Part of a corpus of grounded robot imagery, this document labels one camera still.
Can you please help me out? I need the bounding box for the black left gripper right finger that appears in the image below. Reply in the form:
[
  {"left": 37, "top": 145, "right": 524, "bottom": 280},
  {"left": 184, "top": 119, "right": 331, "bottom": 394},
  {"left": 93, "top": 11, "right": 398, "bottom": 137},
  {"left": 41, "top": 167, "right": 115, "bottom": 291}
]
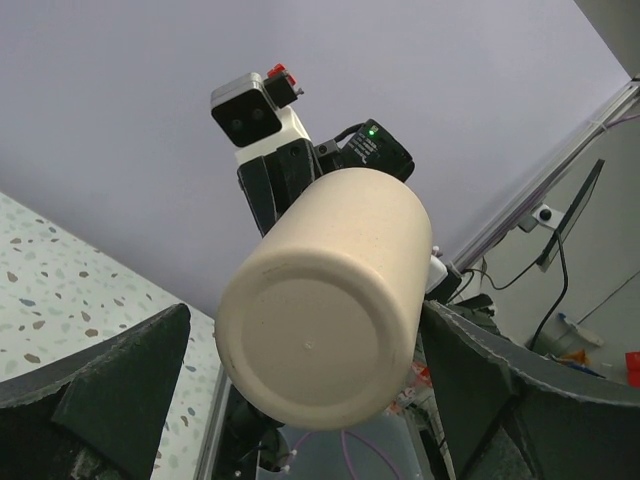
[{"left": 421, "top": 302, "right": 639, "bottom": 479}]

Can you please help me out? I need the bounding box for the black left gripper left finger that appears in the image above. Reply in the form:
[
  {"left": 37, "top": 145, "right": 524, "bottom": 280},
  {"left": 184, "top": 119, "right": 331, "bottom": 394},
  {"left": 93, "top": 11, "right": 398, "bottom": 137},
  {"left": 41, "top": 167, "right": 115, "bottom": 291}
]
[{"left": 1, "top": 304, "right": 191, "bottom": 479}]

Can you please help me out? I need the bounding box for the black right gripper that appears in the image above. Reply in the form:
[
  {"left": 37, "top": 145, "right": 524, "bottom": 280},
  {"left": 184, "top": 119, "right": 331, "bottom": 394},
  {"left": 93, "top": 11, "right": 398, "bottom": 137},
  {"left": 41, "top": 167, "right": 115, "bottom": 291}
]
[{"left": 237, "top": 119, "right": 415, "bottom": 235}]

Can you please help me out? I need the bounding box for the beige plastic cup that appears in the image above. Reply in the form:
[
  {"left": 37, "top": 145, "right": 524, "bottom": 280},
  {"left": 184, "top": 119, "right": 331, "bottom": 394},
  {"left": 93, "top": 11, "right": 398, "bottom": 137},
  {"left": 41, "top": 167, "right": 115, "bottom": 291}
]
[{"left": 215, "top": 168, "right": 432, "bottom": 430}]

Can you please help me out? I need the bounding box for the black computer monitor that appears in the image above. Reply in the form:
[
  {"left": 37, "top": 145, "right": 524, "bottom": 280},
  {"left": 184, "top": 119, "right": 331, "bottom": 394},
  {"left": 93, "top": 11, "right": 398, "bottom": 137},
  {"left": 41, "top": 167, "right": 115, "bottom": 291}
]
[{"left": 533, "top": 159, "right": 605, "bottom": 272}]

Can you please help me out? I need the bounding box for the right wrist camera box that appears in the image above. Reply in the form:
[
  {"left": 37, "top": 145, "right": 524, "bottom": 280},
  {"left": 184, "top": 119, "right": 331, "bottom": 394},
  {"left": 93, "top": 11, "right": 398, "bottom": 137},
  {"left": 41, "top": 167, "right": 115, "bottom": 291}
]
[{"left": 210, "top": 72, "right": 282, "bottom": 148}]

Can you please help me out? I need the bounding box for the aluminium table edge rail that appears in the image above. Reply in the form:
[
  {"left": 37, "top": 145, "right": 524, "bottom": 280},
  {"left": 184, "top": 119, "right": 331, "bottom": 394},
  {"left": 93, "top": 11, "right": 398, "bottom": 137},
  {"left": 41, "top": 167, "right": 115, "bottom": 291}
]
[{"left": 194, "top": 368, "right": 232, "bottom": 480}]

